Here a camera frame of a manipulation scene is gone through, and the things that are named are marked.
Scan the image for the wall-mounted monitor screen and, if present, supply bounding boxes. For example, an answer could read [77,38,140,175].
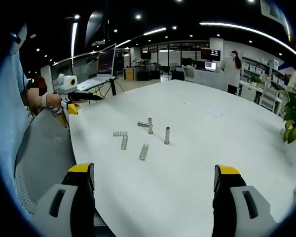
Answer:
[200,47,222,61]

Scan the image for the white chair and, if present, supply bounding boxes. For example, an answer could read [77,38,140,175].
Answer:
[258,85,280,113]

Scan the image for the black laptop stand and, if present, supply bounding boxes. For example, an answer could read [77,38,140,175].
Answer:
[87,78,118,97]

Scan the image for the white office desk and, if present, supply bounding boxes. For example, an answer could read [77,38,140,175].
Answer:
[238,79,261,104]

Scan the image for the silver laptop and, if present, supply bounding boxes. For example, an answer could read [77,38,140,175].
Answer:
[76,43,117,91]

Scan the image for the person's body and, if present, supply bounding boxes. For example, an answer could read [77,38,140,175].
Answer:
[0,23,77,219]

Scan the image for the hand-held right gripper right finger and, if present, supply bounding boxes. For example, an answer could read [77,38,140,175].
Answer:
[211,164,279,237]

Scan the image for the wooden yellow cabinet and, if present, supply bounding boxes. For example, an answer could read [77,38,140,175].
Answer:
[122,67,139,81]

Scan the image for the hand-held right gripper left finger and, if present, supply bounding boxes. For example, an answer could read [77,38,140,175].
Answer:
[31,162,97,237]

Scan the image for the storage shelf with white boxes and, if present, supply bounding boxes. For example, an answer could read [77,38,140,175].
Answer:
[241,56,291,91]

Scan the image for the small desk monitor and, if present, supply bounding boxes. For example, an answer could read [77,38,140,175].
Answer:
[204,61,217,72]

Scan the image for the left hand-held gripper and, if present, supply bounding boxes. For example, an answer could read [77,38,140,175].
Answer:
[56,73,105,116]

